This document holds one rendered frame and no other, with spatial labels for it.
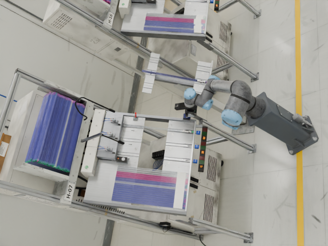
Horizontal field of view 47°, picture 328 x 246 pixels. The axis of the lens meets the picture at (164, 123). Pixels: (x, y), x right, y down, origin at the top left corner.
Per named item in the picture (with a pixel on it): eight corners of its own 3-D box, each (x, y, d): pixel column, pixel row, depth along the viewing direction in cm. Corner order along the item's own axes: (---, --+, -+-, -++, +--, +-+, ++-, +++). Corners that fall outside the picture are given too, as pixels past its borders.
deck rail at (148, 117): (196, 122, 285) (196, 119, 279) (195, 125, 284) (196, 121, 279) (104, 113, 293) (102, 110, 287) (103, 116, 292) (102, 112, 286)
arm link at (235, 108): (245, 112, 257) (251, 101, 204) (236, 132, 257) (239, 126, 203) (229, 105, 259) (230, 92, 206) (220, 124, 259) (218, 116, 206)
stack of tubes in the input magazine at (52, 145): (86, 105, 273) (51, 90, 258) (69, 172, 253) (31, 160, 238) (77, 109, 282) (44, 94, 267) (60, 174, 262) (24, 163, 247)
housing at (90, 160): (109, 117, 292) (105, 109, 280) (96, 178, 273) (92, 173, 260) (98, 116, 293) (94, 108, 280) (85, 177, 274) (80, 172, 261)
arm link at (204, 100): (215, 94, 241) (200, 87, 244) (208, 110, 241) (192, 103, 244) (216, 96, 249) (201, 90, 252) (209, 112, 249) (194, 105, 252)
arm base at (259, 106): (262, 94, 262) (254, 88, 257) (268, 111, 253) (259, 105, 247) (245, 106, 270) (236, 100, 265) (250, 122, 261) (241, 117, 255)
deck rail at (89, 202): (186, 213, 258) (186, 211, 252) (186, 216, 257) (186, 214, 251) (85, 201, 266) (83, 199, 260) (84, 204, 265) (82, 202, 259)
